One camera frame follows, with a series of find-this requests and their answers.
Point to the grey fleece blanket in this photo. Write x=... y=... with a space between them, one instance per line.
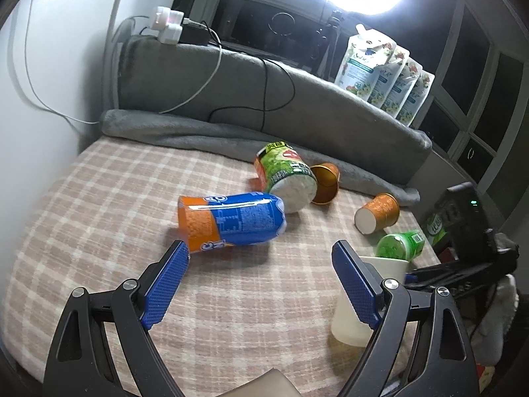
x=234 y=142

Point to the green grapefruit tea bottle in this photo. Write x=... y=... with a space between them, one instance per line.
x=284 y=174

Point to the blue orange drink bottle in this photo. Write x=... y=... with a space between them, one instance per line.
x=214 y=222

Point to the grey sofa backrest cushion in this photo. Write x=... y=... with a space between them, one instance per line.
x=227 y=87

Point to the orange patterned cup with label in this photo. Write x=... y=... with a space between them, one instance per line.
x=327 y=182

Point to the white power strip with plugs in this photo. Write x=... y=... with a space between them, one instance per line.
x=168 y=24

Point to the white plastic cup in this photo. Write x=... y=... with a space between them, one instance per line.
x=356 y=302

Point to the orange patterned paper cup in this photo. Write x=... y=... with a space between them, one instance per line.
x=381 y=212

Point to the black tripod stand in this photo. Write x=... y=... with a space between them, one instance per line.
x=326 y=44

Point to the green paper bag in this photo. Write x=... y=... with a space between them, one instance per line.
x=434 y=229

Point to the white refill pouch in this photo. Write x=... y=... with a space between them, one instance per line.
x=416 y=98
x=402 y=87
x=366 y=51
x=387 y=76

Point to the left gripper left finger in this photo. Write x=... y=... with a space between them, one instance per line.
x=80 y=361

